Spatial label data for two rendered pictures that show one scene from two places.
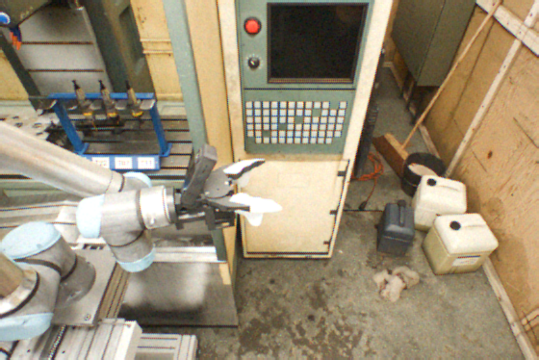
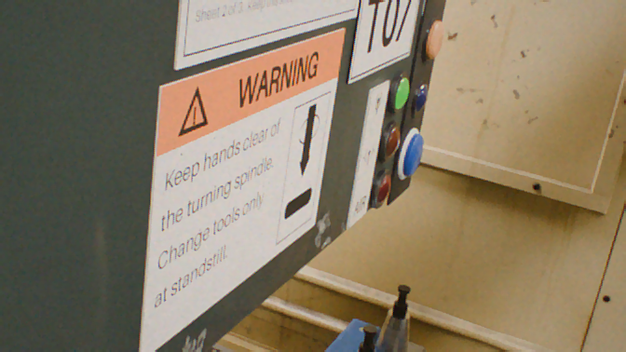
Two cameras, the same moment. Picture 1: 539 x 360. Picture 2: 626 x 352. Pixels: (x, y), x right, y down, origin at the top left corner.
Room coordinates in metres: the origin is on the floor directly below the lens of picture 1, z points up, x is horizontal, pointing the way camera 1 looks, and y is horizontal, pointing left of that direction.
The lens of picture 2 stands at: (1.08, 1.45, 1.78)
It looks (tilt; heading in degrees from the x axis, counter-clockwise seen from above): 21 degrees down; 291
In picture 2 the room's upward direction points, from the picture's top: 9 degrees clockwise
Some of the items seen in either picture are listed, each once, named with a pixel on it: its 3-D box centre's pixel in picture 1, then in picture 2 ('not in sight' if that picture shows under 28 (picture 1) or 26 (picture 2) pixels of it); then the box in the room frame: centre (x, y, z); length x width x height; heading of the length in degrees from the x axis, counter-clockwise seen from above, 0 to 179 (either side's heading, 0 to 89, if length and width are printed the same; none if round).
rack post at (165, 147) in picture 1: (158, 127); not in sight; (1.33, 0.54, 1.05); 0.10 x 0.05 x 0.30; 0
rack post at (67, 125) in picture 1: (68, 127); not in sight; (1.33, 0.98, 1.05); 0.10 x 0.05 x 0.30; 0
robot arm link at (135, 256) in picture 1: (132, 238); not in sight; (0.40, 0.29, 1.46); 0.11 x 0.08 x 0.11; 13
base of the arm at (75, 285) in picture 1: (60, 273); not in sight; (0.46, 0.57, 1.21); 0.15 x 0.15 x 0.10
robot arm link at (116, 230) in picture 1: (115, 215); not in sight; (0.38, 0.28, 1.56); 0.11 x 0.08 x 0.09; 103
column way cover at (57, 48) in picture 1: (59, 55); not in sight; (1.87, 1.21, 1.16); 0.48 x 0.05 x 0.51; 90
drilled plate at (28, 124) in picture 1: (30, 129); not in sight; (1.43, 1.26, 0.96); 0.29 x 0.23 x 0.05; 90
